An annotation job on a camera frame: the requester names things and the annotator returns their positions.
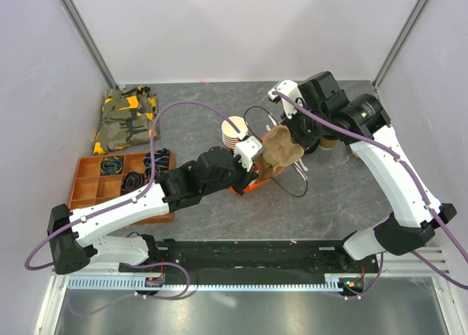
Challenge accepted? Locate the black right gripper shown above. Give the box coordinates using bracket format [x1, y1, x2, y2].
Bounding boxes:
[280, 99, 328, 151]

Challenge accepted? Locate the brown paper coffee cup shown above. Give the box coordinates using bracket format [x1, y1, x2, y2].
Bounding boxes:
[319, 137, 337, 150]

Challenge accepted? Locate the cardboard cup carrier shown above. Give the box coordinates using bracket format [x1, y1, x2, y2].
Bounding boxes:
[256, 125, 304, 183]
[350, 146, 360, 159]

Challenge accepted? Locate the orange paper bag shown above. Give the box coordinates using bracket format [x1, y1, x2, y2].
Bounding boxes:
[243, 105, 309, 198]

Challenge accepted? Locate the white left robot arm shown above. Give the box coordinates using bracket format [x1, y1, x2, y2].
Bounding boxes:
[47, 145, 261, 275]

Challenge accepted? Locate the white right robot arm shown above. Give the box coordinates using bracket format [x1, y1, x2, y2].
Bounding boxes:
[268, 71, 457, 272]

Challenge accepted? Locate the white wrapped straw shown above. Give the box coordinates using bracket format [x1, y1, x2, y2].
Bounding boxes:
[265, 115, 279, 132]
[294, 159, 309, 175]

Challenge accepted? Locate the stack of paper cups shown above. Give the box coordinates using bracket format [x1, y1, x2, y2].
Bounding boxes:
[221, 116, 249, 149]

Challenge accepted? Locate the striped blue necktie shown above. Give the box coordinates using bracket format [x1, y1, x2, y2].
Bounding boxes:
[143, 148, 170, 170]

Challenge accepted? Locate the black coiled belt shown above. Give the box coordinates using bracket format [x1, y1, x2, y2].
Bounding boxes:
[121, 171, 146, 195]

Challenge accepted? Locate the camouflage folded cloth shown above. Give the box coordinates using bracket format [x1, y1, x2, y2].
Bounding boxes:
[93, 86, 159, 156]

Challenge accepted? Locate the green blue coiled belt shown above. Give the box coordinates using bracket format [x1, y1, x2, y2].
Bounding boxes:
[100, 157, 124, 176]

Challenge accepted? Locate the orange wooden compartment tray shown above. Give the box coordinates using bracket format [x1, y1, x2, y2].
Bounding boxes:
[67, 150, 176, 225]

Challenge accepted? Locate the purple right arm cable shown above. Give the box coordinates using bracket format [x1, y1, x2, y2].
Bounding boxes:
[270, 89, 468, 301]

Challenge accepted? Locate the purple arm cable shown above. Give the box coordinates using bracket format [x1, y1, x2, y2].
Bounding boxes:
[24, 100, 246, 317]
[270, 89, 468, 301]

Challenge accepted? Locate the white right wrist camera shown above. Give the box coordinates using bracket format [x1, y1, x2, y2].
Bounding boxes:
[267, 80, 302, 119]

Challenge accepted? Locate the aluminium cable duct rail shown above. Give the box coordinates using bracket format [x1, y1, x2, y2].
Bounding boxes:
[67, 273, 345, 293]

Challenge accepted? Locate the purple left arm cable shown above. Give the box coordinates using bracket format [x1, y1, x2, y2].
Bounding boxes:
[24, 100, 246, 317]

